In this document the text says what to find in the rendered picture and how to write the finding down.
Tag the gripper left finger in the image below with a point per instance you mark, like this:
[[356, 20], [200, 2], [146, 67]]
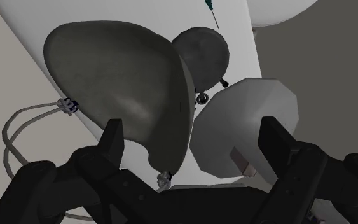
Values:
[[82, 183]]

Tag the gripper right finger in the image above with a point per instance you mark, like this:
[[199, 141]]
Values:
[[302, 180]]

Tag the white toilet paper roll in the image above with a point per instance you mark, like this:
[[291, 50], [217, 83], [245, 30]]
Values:
[[237, 118]]

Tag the dark grey face mask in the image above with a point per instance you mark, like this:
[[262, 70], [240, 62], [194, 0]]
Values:
[[110, 77]]

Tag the dark grey round pocket watch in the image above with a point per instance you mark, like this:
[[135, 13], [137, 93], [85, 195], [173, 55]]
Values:
[[202, 56]]

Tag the teal pen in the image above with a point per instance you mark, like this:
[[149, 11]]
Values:
[[211, 9]]

